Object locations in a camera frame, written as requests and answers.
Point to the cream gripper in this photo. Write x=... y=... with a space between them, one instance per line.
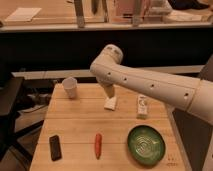
x=109 y=90

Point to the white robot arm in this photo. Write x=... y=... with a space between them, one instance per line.
x=193 y=95

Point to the green ceramic bowl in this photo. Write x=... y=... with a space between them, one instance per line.
x=146 y=145

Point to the white sponge block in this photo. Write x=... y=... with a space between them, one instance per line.
x=110 y=103

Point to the white bottle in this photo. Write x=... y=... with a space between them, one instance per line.
x=142 y=107

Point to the black remote control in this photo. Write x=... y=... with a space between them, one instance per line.
x=55 y=148

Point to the black chair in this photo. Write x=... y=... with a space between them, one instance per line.
x=9 y=97

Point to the white paper sheet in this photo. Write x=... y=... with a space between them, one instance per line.
x=23 y=14

